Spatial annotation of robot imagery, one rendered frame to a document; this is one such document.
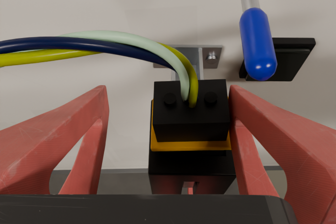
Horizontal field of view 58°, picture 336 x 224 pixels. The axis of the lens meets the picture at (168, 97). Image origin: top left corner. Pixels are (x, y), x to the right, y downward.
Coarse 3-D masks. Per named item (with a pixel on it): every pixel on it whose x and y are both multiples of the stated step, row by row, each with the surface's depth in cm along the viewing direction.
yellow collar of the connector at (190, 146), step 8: (152, 104) 14; (152, 112) 14; (152, 128) 14; (152, 136) 14; (152, 144) 13; (160, 144) 13; (168, 144) 13; (176, 144) 13; (184, 144) 13; (192, 144) 13; (200, 144) 13; (208, 144) 13; (216, 144) 13; (224, 144) 13
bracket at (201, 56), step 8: (176, 48) 20; (184, 48) 20; (192, 48) 20; (200, 48) 20; (208, 48) 20; (216, 48) 20; (192, 56) 20; (200, 56) 20; (208, 56) 20; (216, 56) 20; (192, 64) 21; (200, 64) 19; (208, 64) 21; (216, 64) 21; (200, 72) 19; (176, 80) 21
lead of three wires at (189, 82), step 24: (0, 48) 7; (24, 48) 7; (48, 48) 7; (72, 48) 7; (96, 48) 8; (120, 48) 8; (144, 48) 8; (168, 48) 9; (192, 72) 10; (192, 96) 11
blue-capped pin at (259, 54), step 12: (252, 0) 9; (252, 12) 8; (240, 24) 8; (252, 24) 8; (264, 24) 8; (240, 36) 8; (252, 36) 8; (264, 36) 8; (252, 48) 8; (264, 48) 8; (252, 60) 8; (264, 60) 7; (252, 72) 8; (264, 72) 7
